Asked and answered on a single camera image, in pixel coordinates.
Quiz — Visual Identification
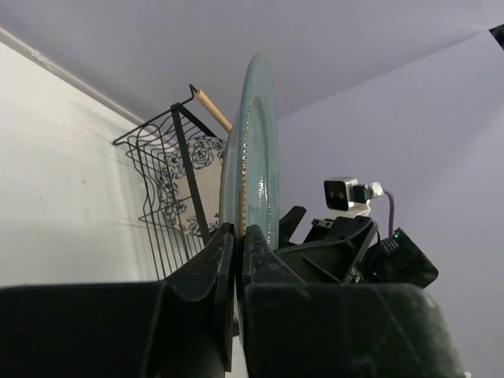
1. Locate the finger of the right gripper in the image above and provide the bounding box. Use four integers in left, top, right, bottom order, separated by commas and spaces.
276, 216, 374, 284
279, 206, 306, 243

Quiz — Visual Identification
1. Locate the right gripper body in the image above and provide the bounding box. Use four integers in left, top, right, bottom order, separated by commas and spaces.
302, 216, 440, 291

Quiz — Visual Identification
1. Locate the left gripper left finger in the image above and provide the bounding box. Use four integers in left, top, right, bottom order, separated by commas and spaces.
1, 224, 235, 377

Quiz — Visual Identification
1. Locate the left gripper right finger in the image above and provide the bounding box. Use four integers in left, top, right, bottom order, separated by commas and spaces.
239, 225, 465, 377

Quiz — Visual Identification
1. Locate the teal plate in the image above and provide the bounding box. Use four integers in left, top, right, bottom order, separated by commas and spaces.
219, 53, 280, 250

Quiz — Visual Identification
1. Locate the blue floral plate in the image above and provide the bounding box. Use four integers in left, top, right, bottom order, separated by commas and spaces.
157, 135, 229, 237

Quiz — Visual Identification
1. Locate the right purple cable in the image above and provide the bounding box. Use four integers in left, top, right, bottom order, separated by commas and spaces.
380, 188, 398, 237

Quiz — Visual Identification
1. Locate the black wire dish rack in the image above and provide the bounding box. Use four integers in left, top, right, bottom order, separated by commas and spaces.
112, 86, 232, 279

